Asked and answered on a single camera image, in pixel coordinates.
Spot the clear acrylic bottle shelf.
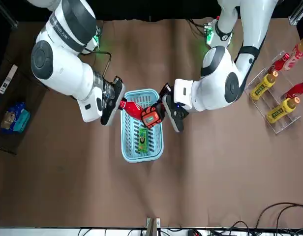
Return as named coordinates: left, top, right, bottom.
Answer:
left=244, top=50, right=303, bottom=135

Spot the white label strip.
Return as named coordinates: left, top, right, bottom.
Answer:
left=0, top=64, right=19, bottom=95

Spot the pink label tea bottle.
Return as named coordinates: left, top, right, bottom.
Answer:
left=283, top=35, right=303, bottom=71

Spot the blue cookie packet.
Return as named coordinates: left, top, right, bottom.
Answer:
left=0, top=102, right=27, bottom=135

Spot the aluminium frame post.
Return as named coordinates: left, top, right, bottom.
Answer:
left=288, top=4, right=303, bottom=26
left=0, top=0, right=19, bottom=30
left=146, top=217, right=160, bottom=236

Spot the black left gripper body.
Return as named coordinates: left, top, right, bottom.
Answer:
left=159, top=83, right=189, bottom=133

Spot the black cable with grey connector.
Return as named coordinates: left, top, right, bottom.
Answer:
left=89, top=50, right=112, bottom=82

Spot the black desk cable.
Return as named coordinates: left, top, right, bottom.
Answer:
left=254, top=202, right=303, bottom=236

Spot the teal snack packet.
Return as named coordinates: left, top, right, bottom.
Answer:
left=12, top=109, right=31, bottom=134

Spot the green snack packet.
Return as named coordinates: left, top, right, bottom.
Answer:
left=137, top=127, right=149, bottom=152

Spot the yellow label tea bottle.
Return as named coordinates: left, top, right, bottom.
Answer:
left=249, top=70, right=279, bottom=101
left=265, top=96, right=302, bottom=124

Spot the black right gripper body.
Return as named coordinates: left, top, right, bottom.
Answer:
left=100, top=76, right=126, bottom=126

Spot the red cola bottle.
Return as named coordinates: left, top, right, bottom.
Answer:
left=268, top=53, right=292, bottom=74
left=280, top=79, right=303, bottom=99
left=118, top=97, right=145, bottom=122

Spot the black wire display basket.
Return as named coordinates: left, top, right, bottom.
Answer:
left=0, top=24, right=51, bottom=156

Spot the blue plastic basket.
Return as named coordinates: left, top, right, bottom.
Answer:
left=120, top=88, right=165, bottom=163

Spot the orange black barcode scanner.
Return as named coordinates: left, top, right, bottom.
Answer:
left=141, top=102, right=166, bottom=129

